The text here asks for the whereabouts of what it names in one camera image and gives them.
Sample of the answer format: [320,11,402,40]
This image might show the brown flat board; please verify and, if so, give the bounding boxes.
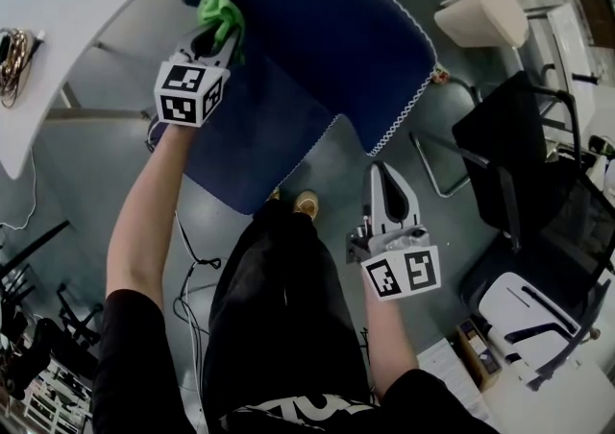
[573,0,615,48]

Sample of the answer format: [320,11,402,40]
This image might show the person's black trousers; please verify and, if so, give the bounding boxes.
[201,198,375,424]

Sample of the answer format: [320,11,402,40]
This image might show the open cardboard box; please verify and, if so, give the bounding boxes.
[453,318,506,393]

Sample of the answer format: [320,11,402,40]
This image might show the person's left forearm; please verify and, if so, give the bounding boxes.
[105,122,201,316]

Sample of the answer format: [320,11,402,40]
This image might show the white paper sheet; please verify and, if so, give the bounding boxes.
[414,339,484,424]

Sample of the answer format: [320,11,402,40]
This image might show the black chair with metal frame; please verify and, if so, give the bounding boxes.
[408,68,612,252]

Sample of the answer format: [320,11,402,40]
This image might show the black office chair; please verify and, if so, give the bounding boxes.
[32,281,106,376]

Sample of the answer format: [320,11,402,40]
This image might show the hanging gripper cable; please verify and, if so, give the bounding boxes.
[145,109,223,434]

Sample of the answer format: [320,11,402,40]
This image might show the white floor cable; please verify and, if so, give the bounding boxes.
[0,147,40,232]

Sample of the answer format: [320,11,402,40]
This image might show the white narrow desk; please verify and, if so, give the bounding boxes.
[525,1,601,103]

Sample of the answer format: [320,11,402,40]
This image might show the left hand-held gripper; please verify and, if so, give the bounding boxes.
[153,23,244,129]

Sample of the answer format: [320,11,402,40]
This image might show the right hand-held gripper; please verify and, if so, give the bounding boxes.
[346,161,443,303]

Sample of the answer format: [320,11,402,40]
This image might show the person's right forearm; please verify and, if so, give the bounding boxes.
[364,295,422,407]

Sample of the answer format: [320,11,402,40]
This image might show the white plastic device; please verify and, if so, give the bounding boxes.
[477,270,583,393]

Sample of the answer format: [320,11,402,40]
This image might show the white curved table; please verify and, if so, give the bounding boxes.
[0,0,228,181]

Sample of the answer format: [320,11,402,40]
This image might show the person's black printed t-shirt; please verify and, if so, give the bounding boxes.
[90,289,502,434]

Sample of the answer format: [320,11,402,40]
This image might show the person's right tan shoe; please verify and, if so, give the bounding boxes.
[292,188,321,222]

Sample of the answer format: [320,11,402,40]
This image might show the grey table with black legs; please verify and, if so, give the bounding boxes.
[0,217,74,290]

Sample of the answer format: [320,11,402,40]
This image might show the blue upholstered chair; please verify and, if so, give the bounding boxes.
[181,0,439,218]

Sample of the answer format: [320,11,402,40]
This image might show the beige trash bin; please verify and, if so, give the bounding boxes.
[433,0,530,50]

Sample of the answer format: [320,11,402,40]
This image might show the green microfibre cloth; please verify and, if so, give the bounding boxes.
[196,0,247,66]

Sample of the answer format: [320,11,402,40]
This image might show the coiled golden cable bundle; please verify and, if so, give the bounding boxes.
[0,27,37,110]

